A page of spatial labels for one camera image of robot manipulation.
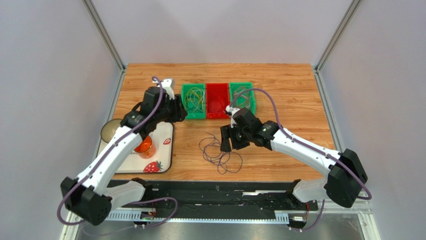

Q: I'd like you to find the green plastic bin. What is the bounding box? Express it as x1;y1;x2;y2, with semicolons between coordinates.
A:
228;82;256;113
181;83;206;120

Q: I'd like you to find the red cable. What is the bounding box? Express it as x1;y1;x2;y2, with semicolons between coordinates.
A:
207;96;229;116

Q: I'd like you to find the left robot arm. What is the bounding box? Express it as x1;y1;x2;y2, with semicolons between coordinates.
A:
56;85;188;226

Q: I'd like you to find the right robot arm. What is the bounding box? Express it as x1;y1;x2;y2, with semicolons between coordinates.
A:
220;105;368;208

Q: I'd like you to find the red plastic bin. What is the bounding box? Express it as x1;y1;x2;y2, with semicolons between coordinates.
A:
205;83;230;119

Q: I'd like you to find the strawberry print white tray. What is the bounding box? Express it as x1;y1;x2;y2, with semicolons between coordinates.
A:
116;122;175;174

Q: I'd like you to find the beige ceramic bowl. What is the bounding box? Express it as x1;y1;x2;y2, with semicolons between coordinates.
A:
100;118;122;143

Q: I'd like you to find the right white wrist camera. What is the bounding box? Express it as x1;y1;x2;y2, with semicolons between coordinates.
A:
225;105;240;128

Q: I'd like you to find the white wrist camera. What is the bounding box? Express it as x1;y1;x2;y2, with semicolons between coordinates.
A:
225;105;240;128
161;78;175;100

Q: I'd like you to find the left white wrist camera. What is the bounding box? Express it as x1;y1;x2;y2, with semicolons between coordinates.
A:
161;78;175;100

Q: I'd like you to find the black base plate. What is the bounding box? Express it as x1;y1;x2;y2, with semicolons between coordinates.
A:
138;180;319;220

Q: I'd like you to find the aluminium frame rail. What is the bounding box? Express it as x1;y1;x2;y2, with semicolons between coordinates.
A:
60;200;380;240

